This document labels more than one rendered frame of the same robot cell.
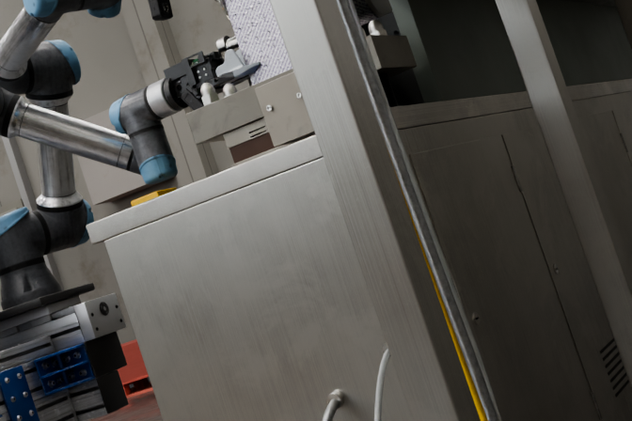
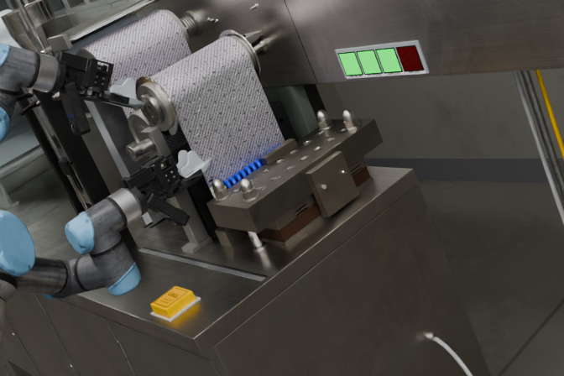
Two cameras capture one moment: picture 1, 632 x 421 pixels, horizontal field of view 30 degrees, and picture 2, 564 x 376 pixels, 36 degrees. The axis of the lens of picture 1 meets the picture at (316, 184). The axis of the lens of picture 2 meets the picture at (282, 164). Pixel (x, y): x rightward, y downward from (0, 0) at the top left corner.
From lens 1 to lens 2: 2.21 m
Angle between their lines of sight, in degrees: 63
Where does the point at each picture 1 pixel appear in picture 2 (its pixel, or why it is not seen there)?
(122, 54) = not seen: outside the picture
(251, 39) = (201, 139)
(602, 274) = not seen: hidden behind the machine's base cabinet
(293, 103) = (339, 180)
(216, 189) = (310, 263)
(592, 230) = not seen: hidden behind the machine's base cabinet
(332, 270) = (394, 296)
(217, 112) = (274, 201)
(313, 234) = (379, 274)
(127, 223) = (235, 320)
